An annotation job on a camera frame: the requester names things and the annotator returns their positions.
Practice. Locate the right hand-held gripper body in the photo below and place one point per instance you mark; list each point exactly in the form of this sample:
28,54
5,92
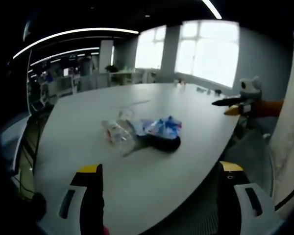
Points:
250,91

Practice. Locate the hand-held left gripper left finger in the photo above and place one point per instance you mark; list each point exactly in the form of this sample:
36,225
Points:
88,195

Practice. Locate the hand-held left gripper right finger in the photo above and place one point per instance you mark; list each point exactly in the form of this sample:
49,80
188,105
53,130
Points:
237,195

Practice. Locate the clear plastic bottle red label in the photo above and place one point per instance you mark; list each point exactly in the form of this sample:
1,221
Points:
117,133

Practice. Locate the blue pink wrapper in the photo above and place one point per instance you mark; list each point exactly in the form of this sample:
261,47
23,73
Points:
161,126

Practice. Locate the black case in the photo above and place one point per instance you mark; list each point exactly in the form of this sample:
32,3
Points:
161,143

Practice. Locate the small items on table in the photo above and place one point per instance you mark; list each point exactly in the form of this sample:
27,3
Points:
203,88

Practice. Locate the person's left hand thumb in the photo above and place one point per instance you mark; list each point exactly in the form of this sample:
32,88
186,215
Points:
106,230

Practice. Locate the white cloth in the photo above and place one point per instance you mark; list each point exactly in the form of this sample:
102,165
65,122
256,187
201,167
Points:
287,127

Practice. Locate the grey table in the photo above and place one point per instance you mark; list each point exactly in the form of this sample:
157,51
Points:
142,171

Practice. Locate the ceiling light strip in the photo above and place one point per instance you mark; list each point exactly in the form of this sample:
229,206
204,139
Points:
73,39

